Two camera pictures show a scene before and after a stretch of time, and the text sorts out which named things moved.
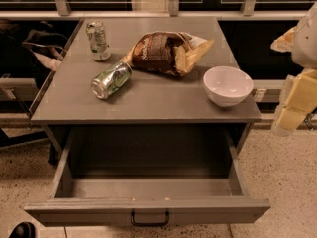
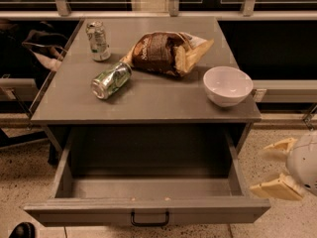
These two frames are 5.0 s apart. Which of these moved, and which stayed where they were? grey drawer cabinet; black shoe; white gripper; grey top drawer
Moved: white gripper
Stayed: grey top drawer; grey drawer cabinet; black shoe
